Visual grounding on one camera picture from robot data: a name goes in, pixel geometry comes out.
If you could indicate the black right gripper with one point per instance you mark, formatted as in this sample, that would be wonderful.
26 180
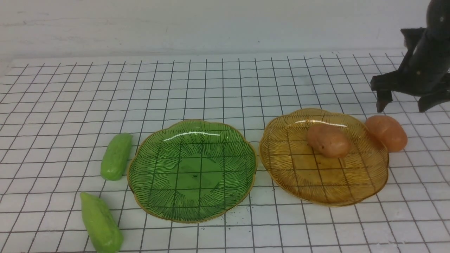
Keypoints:
424 68

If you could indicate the orange potato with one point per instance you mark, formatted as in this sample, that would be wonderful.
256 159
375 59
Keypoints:
329 140
388 131

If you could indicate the green cucumber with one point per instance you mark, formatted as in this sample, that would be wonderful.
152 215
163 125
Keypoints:
102 229
115 159

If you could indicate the amber glass plate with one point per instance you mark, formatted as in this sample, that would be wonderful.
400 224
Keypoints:
305 172

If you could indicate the green glass plate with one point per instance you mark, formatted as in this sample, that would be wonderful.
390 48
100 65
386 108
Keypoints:
193 171

